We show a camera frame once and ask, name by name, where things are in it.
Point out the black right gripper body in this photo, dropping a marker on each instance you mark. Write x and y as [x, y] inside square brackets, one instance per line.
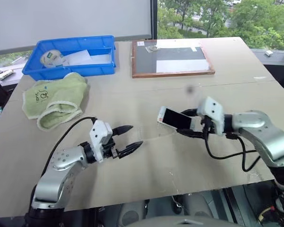
[204, 125]

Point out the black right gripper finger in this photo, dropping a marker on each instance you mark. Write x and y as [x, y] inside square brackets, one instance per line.
[191, 111]
[194, 135]

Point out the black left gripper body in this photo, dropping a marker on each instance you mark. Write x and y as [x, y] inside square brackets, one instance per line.
[110, 151]

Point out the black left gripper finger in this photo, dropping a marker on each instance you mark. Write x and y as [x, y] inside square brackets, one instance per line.
[131, 147]
[123, 129]

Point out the white smartphone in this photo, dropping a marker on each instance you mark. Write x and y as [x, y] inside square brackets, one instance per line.
[176, 118]

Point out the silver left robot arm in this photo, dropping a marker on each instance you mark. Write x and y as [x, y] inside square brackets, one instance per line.
[61, 170]

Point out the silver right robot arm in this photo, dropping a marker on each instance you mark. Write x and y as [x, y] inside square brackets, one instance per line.
[262, 134]

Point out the clear plastic phone case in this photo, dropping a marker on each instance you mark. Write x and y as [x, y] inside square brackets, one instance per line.
[165, 133]

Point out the white sheet on board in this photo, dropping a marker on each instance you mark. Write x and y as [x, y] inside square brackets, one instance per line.
[182, 65]

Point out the wooden framed dark board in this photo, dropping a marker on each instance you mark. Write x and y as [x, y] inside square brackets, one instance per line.
[146, 59]

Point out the green towel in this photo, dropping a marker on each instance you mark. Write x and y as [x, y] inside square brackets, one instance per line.
[59, 99]

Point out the small metal clip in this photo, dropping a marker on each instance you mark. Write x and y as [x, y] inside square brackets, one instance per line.
[152, 49]

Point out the white paper sheet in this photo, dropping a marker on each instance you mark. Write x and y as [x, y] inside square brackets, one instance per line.
[79, 56]

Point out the small white box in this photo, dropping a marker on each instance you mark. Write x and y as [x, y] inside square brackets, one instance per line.
[268, 53]

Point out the clear tape roll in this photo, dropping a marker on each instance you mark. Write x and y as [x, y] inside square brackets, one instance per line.
[52, 59]

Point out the blue plastic bin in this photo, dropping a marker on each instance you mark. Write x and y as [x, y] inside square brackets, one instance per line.
[33, 68]

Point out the white projection screen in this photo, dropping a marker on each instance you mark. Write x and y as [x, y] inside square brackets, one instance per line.
[68, 19]

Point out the white power strip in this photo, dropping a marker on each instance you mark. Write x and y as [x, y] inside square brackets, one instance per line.
[3, 73]

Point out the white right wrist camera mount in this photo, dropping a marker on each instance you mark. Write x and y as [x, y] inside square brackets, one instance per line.
[213, 113]

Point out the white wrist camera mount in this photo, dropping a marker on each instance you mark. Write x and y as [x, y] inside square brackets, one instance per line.
[100, 134]
[213, 113]

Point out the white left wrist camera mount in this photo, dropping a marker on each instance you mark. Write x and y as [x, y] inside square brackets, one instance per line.
[100, 134]

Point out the black window frame post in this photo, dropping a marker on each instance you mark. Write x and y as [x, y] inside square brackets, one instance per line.
[154, 19]

